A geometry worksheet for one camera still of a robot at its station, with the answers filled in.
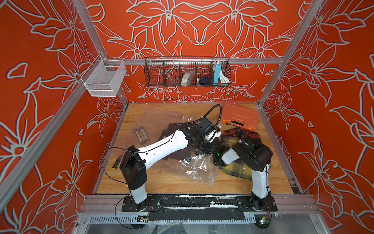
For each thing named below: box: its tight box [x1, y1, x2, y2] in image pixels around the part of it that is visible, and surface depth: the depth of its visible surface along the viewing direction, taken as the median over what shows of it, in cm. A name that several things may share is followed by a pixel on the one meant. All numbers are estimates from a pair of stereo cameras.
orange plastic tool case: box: [221, 102, 260, 132], surface depth 106 cm
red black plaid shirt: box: [222, 127, 262, 145], surface depth 99 cm
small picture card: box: [133, 125, 150, 146], surface depth 102 cm
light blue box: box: [213, 62, 222, 84], surface depth 90 cm
